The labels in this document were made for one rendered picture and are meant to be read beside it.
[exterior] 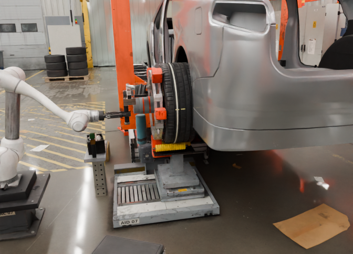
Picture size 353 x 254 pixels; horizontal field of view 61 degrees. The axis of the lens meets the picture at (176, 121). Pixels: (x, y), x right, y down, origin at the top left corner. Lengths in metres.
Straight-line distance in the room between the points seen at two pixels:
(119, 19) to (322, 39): 4.81
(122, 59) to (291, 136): 1.72
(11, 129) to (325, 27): 5.84
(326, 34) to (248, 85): 5.40
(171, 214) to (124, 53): 1.46
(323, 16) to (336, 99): 5.23
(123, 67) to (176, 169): 1.05
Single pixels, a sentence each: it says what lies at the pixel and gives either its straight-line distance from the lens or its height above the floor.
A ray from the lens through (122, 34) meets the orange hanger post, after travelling 2.83.
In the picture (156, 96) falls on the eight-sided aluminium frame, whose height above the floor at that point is 0.97.
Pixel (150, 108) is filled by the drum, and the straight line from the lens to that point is 2.41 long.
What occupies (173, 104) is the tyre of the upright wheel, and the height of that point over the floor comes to 0.91.
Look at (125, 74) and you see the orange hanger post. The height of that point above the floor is 1.05.
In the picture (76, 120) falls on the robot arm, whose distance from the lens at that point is 2.10.
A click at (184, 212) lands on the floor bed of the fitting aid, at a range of 2.43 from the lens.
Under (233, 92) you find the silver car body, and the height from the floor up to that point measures 1.11.
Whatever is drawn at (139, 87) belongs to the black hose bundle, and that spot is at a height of 1.02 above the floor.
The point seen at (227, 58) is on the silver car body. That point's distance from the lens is 1.54.
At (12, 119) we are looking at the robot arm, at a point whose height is 0.82.
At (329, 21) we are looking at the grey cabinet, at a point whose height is 1.57.
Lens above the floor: 1.39
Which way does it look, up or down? 16 degrees down
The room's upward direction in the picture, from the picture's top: 2 degrees counter-clockwise
